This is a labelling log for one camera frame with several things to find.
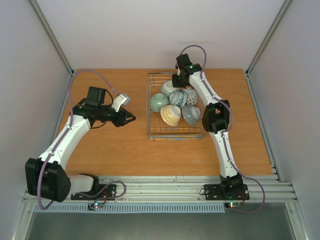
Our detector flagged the green ring patterned bowl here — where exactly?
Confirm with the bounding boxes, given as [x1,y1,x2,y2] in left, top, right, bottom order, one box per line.
[149,93,170,113]

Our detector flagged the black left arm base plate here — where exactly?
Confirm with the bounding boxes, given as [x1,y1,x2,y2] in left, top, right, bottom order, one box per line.
[70,184,117,201]

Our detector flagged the controller board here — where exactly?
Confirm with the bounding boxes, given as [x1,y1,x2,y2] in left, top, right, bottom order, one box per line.
[87,202,104,211]
[224,201,244,209]

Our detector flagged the aluminium frame rails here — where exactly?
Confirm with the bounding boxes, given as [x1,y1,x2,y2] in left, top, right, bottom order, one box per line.
[0,0,320,240]

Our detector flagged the pink patterned bowl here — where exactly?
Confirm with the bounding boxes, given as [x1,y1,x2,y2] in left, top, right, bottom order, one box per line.
[183,88,198,106]

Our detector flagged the right controller board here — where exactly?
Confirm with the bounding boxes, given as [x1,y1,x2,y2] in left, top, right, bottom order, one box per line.
[224,201,244,209]

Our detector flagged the yellow blue patterned bowl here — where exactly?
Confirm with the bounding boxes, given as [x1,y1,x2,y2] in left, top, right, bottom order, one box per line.
[160,104,182,127]

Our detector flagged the left controller board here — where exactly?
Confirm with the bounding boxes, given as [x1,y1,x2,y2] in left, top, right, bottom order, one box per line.
[87,202,104,211]

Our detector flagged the metal wire dish rack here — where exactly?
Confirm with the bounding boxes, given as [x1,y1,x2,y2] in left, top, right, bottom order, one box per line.
[146,72,209,140]

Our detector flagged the grey speckled bowl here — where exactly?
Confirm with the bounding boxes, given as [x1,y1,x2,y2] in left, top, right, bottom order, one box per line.
[181,105,201,126]

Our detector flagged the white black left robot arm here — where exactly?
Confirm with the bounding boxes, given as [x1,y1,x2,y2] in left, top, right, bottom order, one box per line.
[25,86,136,203]

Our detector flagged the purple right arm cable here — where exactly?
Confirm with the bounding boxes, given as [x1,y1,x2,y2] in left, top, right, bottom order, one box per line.
[178,44,266,213]

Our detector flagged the pale green bowl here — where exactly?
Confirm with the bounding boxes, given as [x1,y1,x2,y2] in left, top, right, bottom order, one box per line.
[160,80,179,98]

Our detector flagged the blue floral white bowl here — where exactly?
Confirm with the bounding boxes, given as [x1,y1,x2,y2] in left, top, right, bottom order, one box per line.
[169,90,188,108]

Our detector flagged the grey slotted cable duct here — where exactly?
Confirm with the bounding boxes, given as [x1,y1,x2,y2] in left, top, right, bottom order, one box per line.
[46,202,225,214]

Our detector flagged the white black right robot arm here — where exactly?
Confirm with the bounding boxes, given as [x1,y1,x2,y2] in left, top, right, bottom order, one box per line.
[172,53,243,200]

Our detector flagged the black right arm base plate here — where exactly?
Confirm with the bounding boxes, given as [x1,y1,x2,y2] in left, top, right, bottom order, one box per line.
[204,184,250,201]

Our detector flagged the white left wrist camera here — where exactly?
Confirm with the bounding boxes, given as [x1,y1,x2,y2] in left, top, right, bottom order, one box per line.
[111,93,131,112]

